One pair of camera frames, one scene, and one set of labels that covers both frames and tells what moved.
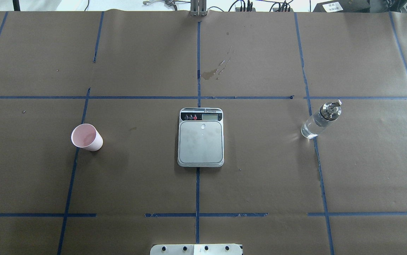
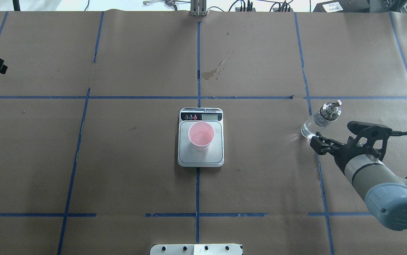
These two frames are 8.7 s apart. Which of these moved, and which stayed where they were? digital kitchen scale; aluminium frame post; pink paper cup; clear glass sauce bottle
Moved: pink paper cup
Stayed: digital kitchen scale; clear glass sauce bottle; aluminium frame post
